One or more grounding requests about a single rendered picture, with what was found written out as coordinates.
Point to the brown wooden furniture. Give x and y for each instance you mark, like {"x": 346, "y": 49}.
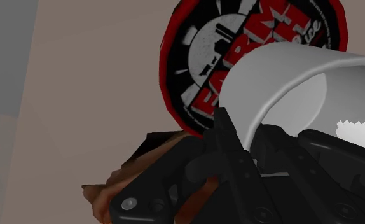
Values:
{"x": 123, "y": 178}

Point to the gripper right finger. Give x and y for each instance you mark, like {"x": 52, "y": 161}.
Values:
{"x": 325, "y": 173}

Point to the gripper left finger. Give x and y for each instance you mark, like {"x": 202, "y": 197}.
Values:
{"x": 232, "y": 173}

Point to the round red black wall sign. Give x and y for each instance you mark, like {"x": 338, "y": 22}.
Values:
{"x": 182, "y": 71}

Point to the white cup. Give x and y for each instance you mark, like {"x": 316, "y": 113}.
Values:
{"x": 263, "y": 71}

